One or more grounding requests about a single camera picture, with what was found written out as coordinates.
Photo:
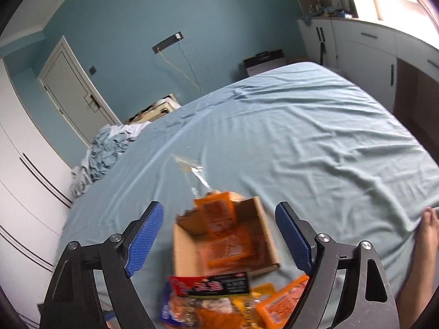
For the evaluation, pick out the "orange snack pack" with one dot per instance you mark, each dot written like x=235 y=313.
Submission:
x=217 y=212

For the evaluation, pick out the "bedside box clutter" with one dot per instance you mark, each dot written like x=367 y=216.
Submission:
x=155 y=111

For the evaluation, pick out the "person's right foot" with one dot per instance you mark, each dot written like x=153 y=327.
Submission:
x=418 y=287

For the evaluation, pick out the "white door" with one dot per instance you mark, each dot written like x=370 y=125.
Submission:
x=74 y=94

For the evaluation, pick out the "large clear spicy strip bag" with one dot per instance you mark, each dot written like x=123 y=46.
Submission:
x=209 y=301

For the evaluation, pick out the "black white printer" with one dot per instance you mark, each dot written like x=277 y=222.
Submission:
x=265 y=61

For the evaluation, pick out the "pink snack pack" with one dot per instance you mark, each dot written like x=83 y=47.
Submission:
x=228 y=249
x=276 y=310

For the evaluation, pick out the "brown cardboard box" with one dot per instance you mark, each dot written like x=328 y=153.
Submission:
x=191 y=243

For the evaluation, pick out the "clear yellow snack bag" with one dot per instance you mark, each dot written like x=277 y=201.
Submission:
x=194 y=175

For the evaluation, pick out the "white wardrobe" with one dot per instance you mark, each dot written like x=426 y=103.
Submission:
x=34 y=207

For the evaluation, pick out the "blue white snack bag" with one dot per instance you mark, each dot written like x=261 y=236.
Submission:
x=165 y=314

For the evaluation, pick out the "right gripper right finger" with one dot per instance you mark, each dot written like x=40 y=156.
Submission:
x=366 y=300

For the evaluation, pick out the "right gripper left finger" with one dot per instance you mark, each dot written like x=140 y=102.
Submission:
x=72 y=300

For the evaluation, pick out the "black wall power strip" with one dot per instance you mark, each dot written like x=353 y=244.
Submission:
x=173 y=39

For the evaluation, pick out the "white cabinet with drawers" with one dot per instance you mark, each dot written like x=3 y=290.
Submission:
x=370 y=55

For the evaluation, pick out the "light blue bed sheet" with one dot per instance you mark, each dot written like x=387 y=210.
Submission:
x=300 y=134

